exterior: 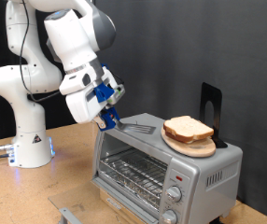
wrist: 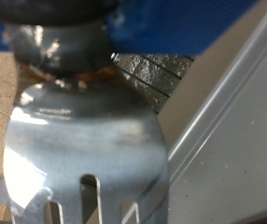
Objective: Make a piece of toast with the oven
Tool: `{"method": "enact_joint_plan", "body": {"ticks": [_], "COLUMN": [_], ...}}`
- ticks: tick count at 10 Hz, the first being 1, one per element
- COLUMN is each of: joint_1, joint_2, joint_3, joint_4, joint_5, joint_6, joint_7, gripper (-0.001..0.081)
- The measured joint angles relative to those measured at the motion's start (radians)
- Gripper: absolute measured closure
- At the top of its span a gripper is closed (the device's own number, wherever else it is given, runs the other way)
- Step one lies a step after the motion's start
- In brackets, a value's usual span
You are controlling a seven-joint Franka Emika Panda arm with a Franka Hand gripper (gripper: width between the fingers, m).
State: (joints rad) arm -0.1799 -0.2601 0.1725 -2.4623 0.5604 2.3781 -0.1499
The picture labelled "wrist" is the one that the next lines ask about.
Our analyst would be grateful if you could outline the metal spatula with blue block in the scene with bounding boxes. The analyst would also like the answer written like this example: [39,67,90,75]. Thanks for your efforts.
[0,0,260,224]

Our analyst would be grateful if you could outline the silver toaster oven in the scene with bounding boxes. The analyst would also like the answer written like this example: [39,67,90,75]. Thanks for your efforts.
[111,0,267,224]

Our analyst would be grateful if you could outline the wire oven rack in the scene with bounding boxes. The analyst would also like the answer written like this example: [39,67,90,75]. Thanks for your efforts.
[112,52,194,115]

